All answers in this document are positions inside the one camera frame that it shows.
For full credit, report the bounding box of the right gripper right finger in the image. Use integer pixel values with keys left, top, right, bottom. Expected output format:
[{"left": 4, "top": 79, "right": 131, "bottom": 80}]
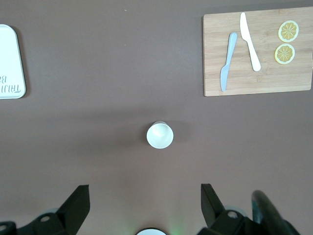
[{"left": 197, "top": 183, "right": 252, "bottom": 235}]

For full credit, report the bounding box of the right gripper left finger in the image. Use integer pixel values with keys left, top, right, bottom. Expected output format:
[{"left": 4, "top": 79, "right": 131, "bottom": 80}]
[{"left": 17, "top": 185, "right": 90, "bottom": 235}]

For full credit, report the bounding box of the white cup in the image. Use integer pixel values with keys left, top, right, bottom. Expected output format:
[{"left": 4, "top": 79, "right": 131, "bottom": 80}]
[{"left": 146, "top": 120, "right": 174, "bottom": 149}]

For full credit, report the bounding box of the brown table mat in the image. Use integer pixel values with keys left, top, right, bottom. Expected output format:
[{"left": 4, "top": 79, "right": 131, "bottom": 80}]
[{"left": 0, "top": 0, "right": 313, "bottom": 235}]

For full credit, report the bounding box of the wooden cutting board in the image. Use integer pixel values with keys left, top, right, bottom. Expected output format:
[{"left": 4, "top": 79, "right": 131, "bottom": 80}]
[{"left": 202, "top": 6, "right": 313, "bottom": 97}]

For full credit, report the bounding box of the grey plastic knife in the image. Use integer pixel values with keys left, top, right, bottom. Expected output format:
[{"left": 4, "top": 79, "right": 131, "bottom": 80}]
[{"left": 220, "top": 32, "right": 238, "bottom": 93}]

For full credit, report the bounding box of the beige bear print tray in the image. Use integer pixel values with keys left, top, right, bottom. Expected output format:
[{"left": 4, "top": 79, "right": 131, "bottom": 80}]
[{"left": 0, "top": 23, "right": 26, "bottom": 100}]

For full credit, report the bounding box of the white plastic knife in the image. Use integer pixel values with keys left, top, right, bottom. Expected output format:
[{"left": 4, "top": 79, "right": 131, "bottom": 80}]
[{"left": 239, "top": 12, "right": 262, "bottom": 72}]

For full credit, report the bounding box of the lemon slice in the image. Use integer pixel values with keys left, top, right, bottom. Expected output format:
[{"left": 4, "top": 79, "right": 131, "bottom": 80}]
[
  {"left": 274, "top": 43, "right": 296, "bottom": 65},
  {"left": 278, "top": 20, "right": 300, "bottom": 43}
]

